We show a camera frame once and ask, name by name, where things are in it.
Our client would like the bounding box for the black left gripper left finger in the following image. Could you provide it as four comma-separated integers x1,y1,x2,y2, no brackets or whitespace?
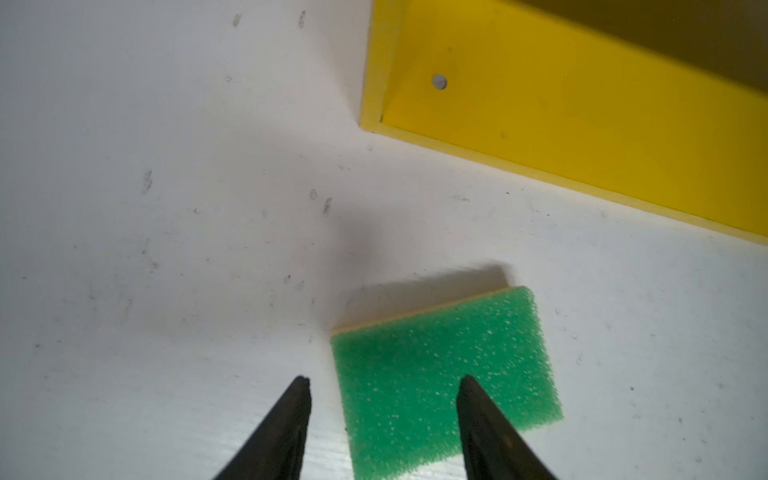
215,376,312,480

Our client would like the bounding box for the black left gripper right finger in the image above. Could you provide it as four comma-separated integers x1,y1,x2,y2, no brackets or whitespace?
456,375,556,480

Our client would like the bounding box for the green topped sponge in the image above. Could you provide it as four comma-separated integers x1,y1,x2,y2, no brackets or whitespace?
331,287,563,479

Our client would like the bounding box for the yellow shelf unit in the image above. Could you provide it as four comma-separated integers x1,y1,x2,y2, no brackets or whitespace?
360,1,767,243

